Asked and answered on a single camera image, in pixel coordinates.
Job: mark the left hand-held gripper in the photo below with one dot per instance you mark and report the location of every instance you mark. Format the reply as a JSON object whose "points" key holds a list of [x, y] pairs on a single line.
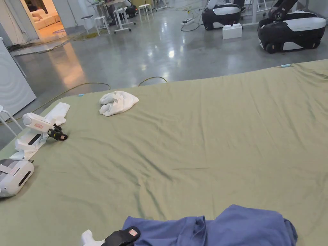
{"points": [[88, 238]]}

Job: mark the blue garment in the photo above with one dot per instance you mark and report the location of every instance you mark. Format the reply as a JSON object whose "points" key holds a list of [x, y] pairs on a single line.
{"points": [[230, 228]]}

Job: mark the bed with pale green sheet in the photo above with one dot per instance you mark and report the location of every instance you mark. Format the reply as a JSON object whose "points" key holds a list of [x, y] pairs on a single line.
{"points": [[194, 143]]}

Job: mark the crumpled white cloth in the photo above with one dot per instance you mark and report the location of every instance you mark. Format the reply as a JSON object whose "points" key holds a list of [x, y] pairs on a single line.
{"points": [[24, 153]]}

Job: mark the bunched white cloth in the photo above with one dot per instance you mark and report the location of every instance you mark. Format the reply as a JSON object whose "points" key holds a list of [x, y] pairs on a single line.
{"points": [[120, 102]]}

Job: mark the folded white cloth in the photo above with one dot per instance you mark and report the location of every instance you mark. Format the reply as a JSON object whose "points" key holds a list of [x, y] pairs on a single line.
{"points": [[58, 112]]}

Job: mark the white appliance cabinet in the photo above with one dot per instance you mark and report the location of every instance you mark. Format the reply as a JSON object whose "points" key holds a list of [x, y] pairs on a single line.
{"points": [[12, 84]]}

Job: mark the white desk on wheels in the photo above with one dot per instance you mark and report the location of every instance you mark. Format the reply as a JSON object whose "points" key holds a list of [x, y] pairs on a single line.
{"points": [[120, 15]]}

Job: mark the white power strip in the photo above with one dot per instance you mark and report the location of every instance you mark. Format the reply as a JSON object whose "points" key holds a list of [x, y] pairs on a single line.
{"points": [[187, 20]]}

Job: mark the white sofa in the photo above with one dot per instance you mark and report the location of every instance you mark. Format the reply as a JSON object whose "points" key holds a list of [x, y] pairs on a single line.
{"points": [[44, 18]]}

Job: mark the white foam block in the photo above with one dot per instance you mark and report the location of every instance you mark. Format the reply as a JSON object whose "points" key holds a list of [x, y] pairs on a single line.
{"points": [[232, 31]]}

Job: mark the black and white robot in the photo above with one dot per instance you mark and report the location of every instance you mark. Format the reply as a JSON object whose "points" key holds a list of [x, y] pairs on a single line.
{"points": [[289, 30], [220, 15]]}

